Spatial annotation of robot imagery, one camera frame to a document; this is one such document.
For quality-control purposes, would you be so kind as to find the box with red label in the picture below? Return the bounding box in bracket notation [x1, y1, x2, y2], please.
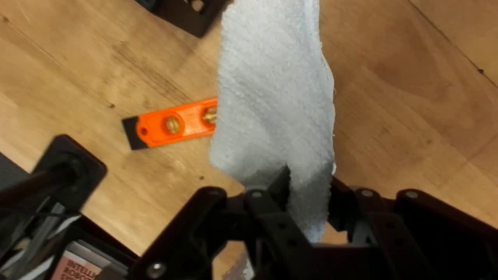
[48, 239, 126, 280]

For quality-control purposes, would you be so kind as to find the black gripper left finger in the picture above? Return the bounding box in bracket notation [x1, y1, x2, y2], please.
[127, 165, 314, 280]

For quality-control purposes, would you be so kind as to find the white terry towel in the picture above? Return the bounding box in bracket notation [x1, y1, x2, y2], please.
[207, 0, 337, 246]

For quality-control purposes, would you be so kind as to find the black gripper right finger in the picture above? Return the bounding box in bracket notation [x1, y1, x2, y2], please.
[326, 176, 498, 280]

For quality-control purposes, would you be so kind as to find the black perforated box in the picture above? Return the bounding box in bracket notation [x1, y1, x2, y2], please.
[135, 0, 230, 39]

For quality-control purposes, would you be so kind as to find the orange marker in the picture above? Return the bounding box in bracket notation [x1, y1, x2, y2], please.
[121, 95, 219, 153]

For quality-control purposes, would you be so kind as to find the black pole stand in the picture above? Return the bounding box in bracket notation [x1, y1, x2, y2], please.
[0, 133, 108, 246]

